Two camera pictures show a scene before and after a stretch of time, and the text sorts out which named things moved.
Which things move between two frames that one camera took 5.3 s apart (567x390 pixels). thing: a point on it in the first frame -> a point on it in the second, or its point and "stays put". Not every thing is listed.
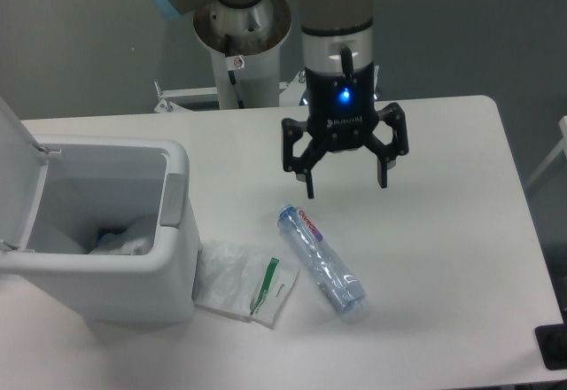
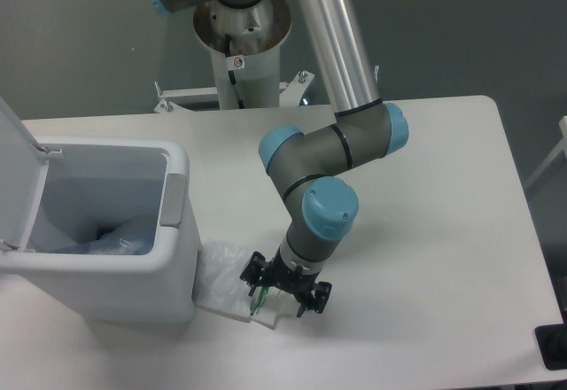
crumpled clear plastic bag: [223, 278] stays put
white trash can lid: [24, 167] stays put
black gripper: [343, 113] -> [289, 278]
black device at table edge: [552, 341] stays put
